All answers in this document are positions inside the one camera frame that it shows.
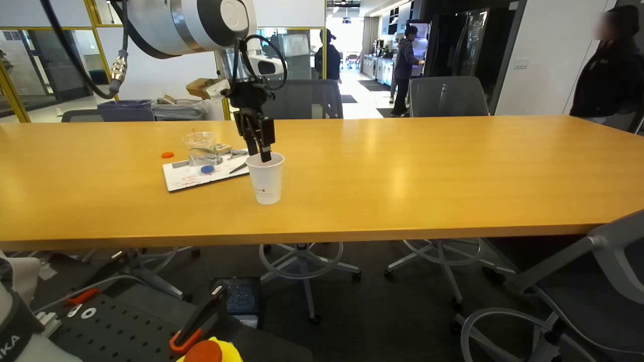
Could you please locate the black perforated robot platform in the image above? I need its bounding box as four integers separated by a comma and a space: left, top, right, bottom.
37, 274, 315, 362

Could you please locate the black clamp with orange handle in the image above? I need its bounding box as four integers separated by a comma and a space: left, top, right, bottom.
167, 283, 229, 358

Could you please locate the person in black jacket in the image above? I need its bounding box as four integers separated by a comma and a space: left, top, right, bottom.
569, 1, 644, 128

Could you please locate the small orange handled tool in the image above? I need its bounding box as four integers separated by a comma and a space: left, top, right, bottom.
62, 287, 102, 309

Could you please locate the yellow metal post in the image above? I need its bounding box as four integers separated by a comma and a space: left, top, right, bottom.
0, 63, 32, 125

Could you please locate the white robot base segment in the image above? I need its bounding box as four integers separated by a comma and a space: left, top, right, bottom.
0, 249, 83, 362

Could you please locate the translucent white plastic cup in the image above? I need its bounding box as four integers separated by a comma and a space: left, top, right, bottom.
245, 151, 285, 207

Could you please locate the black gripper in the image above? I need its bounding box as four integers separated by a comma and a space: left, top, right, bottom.
229, 80, 277, 164

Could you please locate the long black robot cable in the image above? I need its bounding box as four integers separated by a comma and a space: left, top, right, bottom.
38, 0, 129, 100

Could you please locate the clear plastic cup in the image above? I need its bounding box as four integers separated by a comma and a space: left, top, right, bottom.
186, 128, 234, 169

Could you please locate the dark blue box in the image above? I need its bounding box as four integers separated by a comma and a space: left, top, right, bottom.
216, 277, 264, 330

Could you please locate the grey mesh office chair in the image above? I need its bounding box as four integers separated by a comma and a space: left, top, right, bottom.
459, 209, 644, 362

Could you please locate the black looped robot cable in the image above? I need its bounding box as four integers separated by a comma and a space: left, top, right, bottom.
239, 32, 290, 93

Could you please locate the chair base with foot ring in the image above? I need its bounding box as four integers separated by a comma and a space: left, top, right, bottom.
258, 242, 365, 326
383, 240, 520, 311

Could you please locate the yellow red emergency stop button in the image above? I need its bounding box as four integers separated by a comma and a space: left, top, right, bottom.
178, 335, 245, 362

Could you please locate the dark blue upholstered seat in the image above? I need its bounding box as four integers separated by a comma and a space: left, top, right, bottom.
59, 98, 157, 125

